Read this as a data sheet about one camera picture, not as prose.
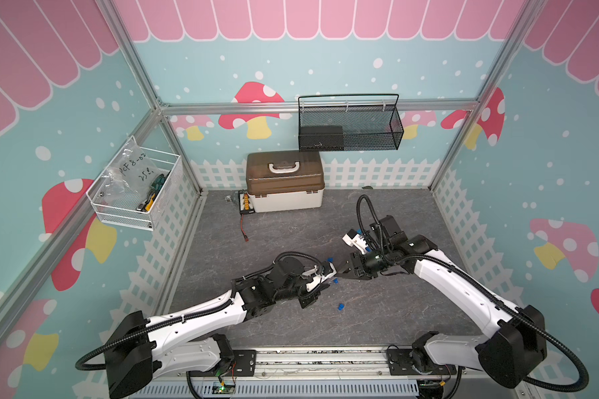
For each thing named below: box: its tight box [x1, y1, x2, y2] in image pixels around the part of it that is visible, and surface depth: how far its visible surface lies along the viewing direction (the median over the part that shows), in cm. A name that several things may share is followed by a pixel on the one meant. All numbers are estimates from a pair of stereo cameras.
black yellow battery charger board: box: [237, 188, 256, 216], surface depth 114 cm
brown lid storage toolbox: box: [246, 150, 326, 213], surface depth 103 cm
